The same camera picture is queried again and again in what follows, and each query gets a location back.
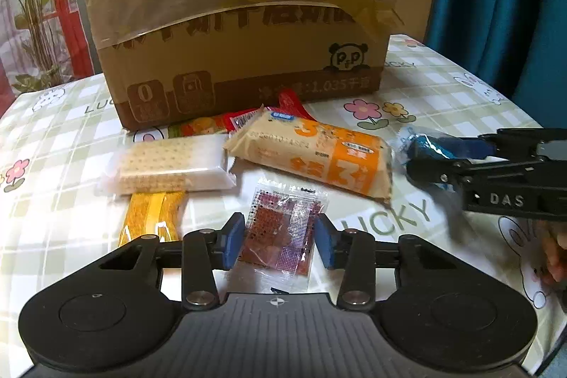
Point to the cardboard box with plastic liner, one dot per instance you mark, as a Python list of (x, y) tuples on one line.
[(234, 19)]

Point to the teal curtain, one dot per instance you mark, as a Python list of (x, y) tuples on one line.
[(500, 6)]

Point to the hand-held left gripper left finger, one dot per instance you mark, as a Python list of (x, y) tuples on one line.
[(233, 243)]

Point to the orange yellow snack packet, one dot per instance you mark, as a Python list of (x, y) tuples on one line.
[(150, 214)]

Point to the clear packet of red pieces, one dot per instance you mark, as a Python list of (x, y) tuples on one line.
[(281, 227)]

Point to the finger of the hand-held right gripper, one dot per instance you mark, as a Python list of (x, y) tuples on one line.
[(509, 141), (438, 172)]

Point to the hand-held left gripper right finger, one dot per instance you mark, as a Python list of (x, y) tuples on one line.
[(325, 243)]

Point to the person's right hand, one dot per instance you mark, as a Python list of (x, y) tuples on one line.
[(557, 258)]

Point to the checked tablecloth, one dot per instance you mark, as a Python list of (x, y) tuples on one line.
[(443, 94)]

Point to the beige and orange cake packet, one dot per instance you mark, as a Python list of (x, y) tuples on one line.
[(319, 152)]

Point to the white biscuit packet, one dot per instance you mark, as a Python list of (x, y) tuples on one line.
[(170, 165)]

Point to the blue candy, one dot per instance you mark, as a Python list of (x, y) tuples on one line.
[(421, 145)]

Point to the orange pictured snack packet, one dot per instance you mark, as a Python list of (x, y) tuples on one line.
[(197, 126)]

